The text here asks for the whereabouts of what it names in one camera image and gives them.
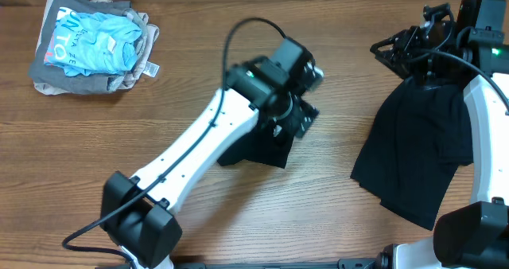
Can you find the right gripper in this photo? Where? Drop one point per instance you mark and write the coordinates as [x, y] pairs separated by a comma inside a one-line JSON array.
[[398, 61]]

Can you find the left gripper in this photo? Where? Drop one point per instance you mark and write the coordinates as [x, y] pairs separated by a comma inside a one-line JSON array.
[[301, 118]]

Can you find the black t-shirt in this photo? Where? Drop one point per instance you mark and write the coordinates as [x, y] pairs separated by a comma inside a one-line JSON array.
[[260, 145]]

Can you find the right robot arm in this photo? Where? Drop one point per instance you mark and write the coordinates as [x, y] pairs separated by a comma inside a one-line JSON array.
[[467, 48]]

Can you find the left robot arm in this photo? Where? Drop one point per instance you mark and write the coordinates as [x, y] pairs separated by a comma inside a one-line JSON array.
[[256, 117]]

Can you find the dark navy garment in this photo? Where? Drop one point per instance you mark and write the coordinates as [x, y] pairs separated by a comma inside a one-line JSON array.
[[419, 138]]

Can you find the light blue folded t-shirt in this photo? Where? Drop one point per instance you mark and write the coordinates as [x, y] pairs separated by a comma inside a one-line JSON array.
[[86, 44]]

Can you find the grey folded t-shirt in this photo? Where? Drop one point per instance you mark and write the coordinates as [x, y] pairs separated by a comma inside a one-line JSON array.
[[90, 47]]

